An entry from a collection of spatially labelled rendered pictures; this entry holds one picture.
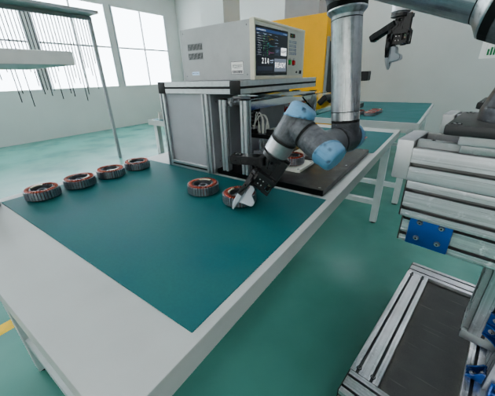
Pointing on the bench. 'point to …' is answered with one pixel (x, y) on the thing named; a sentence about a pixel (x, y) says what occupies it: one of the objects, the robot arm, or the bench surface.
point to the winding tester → (236, 51)
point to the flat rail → (273, 102)
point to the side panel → (188, 130)
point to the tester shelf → (236, 87)
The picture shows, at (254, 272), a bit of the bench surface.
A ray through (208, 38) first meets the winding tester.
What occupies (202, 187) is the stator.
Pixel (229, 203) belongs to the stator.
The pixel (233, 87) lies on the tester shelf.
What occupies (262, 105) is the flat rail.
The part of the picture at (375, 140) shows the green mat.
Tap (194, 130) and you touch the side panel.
